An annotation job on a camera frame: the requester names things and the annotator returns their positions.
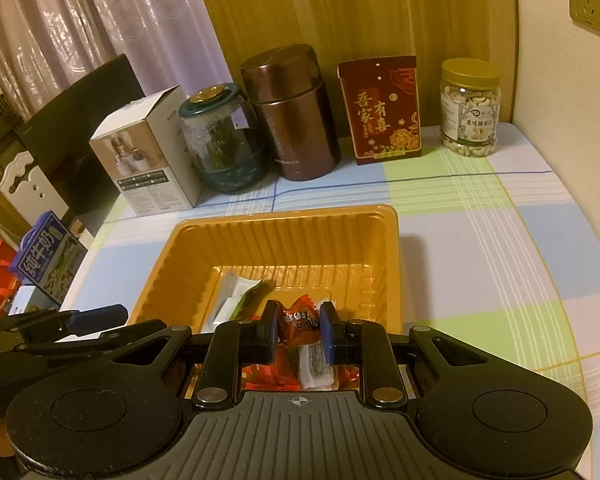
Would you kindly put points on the green glass jar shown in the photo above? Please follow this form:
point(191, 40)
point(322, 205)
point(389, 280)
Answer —
point(223, 138)

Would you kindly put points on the large red snack packet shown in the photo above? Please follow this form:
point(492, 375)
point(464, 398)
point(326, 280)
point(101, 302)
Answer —
point(277, 376)

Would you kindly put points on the orange plastic tray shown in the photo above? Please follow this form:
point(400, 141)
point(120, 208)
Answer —
point(348, 256)

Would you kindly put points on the green candy wrapper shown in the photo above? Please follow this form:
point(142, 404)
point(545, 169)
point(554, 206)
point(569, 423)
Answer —
point(249, 303)

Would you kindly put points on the brown metal canister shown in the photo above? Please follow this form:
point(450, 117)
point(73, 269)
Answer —
point(286, 90)

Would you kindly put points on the small red candy packet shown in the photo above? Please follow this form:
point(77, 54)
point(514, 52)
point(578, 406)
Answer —
point(300, 323)

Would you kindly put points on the white blue box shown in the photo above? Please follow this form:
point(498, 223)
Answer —
point(29, 298)

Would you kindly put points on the seaweed snack clear packet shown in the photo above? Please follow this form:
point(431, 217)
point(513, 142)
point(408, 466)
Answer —
point(314, 373)

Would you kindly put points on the red greeting box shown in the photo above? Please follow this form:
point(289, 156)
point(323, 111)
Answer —
point(382, 106)

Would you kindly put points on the white wooden rack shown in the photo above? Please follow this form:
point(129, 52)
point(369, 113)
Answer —
point(27, 188)

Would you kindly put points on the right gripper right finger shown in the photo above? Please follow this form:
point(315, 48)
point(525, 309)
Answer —
point(366, 345)

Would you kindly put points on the white product box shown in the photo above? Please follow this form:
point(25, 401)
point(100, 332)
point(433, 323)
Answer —
point(142, 148)

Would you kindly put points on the plaid tablecloth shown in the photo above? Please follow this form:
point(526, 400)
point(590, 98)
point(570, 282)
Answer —
point(495, 252)

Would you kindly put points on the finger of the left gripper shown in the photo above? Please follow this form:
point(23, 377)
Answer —
point(82, 323)

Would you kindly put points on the silver foil packet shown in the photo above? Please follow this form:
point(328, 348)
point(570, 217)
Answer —
point(234, 293)

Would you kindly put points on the cashew nut plastic jar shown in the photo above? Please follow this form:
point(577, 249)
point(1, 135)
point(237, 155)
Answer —
point(470, 99)

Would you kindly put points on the dark red snack packet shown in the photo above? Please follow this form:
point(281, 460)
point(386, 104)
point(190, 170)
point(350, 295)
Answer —
point(347, 377)

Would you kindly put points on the blue milk carton box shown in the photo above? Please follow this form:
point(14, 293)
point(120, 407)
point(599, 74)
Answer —
point(49, 257)

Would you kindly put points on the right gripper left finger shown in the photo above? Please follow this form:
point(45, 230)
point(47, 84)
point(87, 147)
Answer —
point(225, 352)

